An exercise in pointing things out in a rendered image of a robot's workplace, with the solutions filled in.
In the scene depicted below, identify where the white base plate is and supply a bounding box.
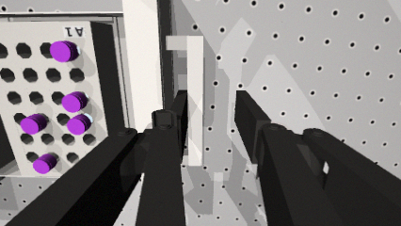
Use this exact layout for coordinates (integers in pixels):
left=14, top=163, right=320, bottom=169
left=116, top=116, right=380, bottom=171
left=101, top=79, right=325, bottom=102
left=171, top=0, right=401, bottom=226

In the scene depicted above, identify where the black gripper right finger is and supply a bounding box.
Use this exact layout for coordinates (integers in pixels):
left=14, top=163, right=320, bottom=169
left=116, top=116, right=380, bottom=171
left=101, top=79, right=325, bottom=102
left=234, top=90, right=401, bottom=226

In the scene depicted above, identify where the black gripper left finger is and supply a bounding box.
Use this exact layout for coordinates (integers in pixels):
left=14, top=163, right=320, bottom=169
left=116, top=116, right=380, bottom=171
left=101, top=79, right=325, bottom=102
left=5, top=89, right=188, bottom=226

